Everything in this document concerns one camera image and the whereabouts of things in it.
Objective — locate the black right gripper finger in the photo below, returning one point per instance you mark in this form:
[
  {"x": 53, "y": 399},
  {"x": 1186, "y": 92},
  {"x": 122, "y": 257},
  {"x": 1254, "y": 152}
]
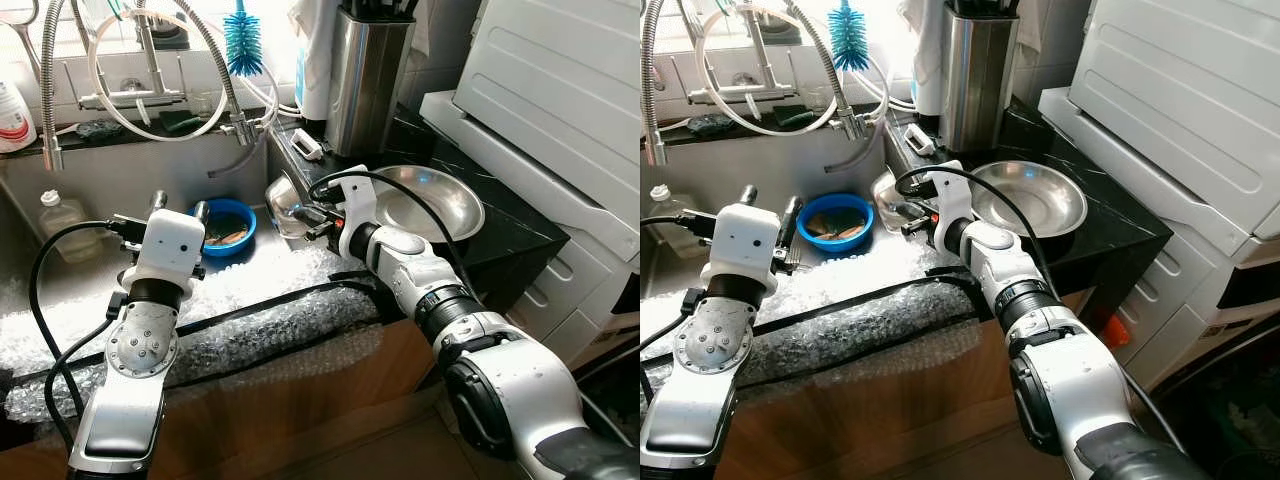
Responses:
[
  {"x": 301, "y": 208},
  {"x": 900, "y": 204},
  {"x": 314, "y": 233},
  {"x": 912, "y": 228}
]

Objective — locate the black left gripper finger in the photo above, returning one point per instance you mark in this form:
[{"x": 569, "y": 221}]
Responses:
[
  {"x": 201, "y": 213},
  {"x": 158, "y": 199},
  {"x": 748, "y": 195},
  {"x": 792, "y": 222}
]

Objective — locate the small steel bowl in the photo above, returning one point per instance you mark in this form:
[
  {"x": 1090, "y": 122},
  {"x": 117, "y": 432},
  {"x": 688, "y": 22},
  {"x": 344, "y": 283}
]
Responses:
[
  {"x": 280, "y": 198},
  {"x": 884, "y": 193}
]

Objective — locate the large steel plate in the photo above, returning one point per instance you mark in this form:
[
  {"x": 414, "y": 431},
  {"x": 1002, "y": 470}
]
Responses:
[
  {"x": 1040, "y": 195},
  {"x": 440, "y": 205}
]

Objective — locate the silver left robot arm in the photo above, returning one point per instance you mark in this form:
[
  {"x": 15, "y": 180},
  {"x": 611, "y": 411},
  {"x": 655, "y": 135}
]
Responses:
[
  {"x": 690, "y": 410},
  {"x": 125, "y": 420}
]

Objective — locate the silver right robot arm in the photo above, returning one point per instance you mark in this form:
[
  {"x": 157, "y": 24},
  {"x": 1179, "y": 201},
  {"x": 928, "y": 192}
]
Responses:
[
  {"x": 520, "y": 390},
  {"x": 1090, "y": 390}
]

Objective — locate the steel kitchen sink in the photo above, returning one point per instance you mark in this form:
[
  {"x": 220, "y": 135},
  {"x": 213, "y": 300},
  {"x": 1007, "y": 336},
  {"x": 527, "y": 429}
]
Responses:
[
  {"x": 130, "y": 175},
  {"x": 700, "y": 165}
]

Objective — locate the brown scraps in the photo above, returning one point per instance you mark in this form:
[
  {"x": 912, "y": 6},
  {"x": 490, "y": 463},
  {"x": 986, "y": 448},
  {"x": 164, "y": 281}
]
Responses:
[
  {"x": 835, "y": 226},
  {"x": 230, "y": 236}
]

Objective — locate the blue plastic bowl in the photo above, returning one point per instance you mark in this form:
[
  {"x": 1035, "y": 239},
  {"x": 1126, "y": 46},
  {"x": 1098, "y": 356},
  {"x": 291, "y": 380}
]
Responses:
[
  {"x": 835, "y": 247},
  {"x": 240, "y": 249}
]

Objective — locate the small white clip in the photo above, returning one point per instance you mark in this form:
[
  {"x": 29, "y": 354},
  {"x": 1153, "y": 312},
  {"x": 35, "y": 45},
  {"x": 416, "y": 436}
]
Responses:
[
  {"x": 307, "y": 145},
  {"x": 920, "y": 140}
]

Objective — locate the dark scouring pad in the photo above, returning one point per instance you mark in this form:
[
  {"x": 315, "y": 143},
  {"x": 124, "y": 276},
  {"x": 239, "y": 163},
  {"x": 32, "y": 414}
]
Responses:
[
  {"x": 712, "y": 125},
  {"x": 98, "y": 131}
]

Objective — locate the green sponge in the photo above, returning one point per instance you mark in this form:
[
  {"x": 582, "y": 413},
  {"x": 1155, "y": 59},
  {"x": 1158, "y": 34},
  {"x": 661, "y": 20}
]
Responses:
[
  {"x": 183, "y": 123},
  {"x": 794, "y": 117}
]

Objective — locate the steel tap with crossbar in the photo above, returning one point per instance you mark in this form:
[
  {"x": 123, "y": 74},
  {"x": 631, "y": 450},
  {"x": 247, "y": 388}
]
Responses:
[
  {"x": 762, "y": 85},
  {"x": 155, "y": 90}
]

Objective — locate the white bottle with blue label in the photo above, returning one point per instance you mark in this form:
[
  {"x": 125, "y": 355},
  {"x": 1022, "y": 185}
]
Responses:
[
  {"x": 313, "y": 90},
  {"x": 926, "y": 85}
]

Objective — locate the white looped water tube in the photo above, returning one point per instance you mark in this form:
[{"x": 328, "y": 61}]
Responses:
[
  {"x": 95, "y": 80},
  {"x": 702, "y": 75}
]

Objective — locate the steel knife block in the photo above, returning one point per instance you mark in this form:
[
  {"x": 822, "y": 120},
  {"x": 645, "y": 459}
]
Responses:
[
  {"x": 368, "y": 90},
  {"x": 978, "y": 90}
]

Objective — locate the steel gooseneck spring faucet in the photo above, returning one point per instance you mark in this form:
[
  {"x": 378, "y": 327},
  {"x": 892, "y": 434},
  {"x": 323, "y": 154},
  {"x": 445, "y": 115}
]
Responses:
[
  {"x": 830, "y": 55},
  {"x": 215, "y": 55}
]

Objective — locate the wooden base cabinet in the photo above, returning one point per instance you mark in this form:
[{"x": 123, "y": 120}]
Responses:
[
  {"x": 300, "y": 390},
  {"x": 880, "y": 400}
]

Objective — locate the white and red detergent bottle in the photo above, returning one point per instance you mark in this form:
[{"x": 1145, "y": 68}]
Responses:
[{"x": 15, "y": 120}]

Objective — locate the blue bottle brush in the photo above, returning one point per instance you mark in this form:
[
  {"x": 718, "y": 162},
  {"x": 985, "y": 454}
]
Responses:
[
  {"x": 849, "y": 40},
  {"x": 243, "y": 45}
]

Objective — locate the white hanging cloth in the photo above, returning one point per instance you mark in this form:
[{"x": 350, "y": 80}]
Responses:
[
  {"x": 922, "y": 22},
  {"x": 315, "y": 22}
]

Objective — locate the white washing machine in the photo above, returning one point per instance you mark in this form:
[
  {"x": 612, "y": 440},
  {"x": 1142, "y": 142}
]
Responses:
[
  {"x": 1200, "y": 290},
  {"x": 590, "y": 290}
]

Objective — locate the white ribbed appliance panel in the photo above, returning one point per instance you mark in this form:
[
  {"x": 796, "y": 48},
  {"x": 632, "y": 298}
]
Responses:
[
  {"x": 560, "y": 90},
  {"x": 1180, "y": 90}
]

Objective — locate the small orange plastic object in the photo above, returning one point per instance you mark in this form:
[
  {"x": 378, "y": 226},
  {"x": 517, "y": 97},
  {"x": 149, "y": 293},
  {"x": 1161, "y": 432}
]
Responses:
[{"x": 1118, "y": 330}]

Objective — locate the dark green crate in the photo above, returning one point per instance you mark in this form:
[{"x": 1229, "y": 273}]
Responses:
[{"x": 1240, "y": 420}]

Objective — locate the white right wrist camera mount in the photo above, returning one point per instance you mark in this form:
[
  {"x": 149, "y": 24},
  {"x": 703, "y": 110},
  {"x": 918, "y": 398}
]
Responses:
[
  {"x": 357, "y": 200},
  {"x": 952, "y": 195}
]

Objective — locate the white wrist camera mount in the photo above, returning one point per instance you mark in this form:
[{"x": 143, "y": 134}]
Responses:
[
  {"x": 952, "y": 195},
  {"x": 357, "y": 200},
  {"x": 170, "y": 245},
  {"x": 745, "y": 240}
]

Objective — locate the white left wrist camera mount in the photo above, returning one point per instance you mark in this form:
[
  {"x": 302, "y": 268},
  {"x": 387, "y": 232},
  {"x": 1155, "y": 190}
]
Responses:
[
  {"x": 745, "y": 240},
  {"x": 170, "y": 245}
]

